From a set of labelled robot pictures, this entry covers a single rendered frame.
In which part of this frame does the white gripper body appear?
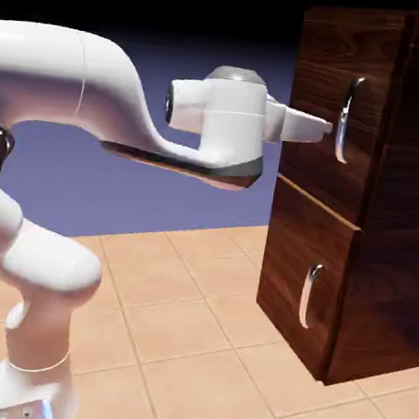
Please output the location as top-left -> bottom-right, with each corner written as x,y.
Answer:
280,105 -> 327,147

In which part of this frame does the tall dark wood door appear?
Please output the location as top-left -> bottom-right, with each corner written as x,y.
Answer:
272,0 -> 409,230

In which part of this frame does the dark wood cabinet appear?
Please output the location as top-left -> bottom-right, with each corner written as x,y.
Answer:
246,0 -> 419,397

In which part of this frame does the short dark wood door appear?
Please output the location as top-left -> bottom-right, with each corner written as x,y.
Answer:
247,172 -> 367,387

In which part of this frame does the long curved metal handle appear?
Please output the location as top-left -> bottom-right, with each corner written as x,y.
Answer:
331,74 -> 367,166

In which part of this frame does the short curved metal handle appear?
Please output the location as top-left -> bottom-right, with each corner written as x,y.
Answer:
297,261 -> 324,331

